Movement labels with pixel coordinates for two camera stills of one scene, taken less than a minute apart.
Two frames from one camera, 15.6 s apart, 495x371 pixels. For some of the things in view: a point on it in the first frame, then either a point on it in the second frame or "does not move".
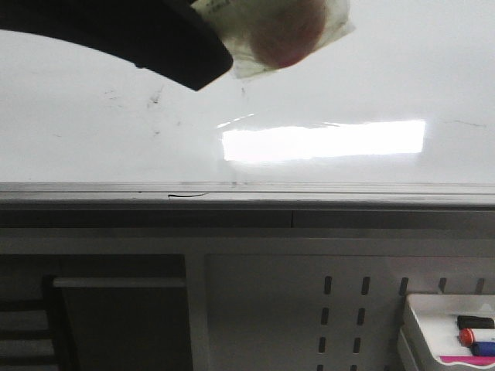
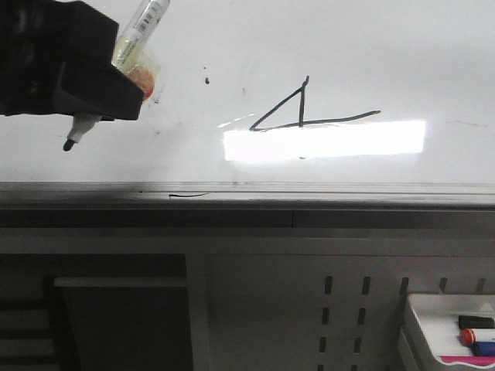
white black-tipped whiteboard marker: (266, 35) → (135, 56)
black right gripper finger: (170, 36) → (42, 45)
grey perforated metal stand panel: (227, 289) does not move
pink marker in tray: (475, 360) does not move
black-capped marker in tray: (466, 321) does not move
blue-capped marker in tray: (483, 348) does not move
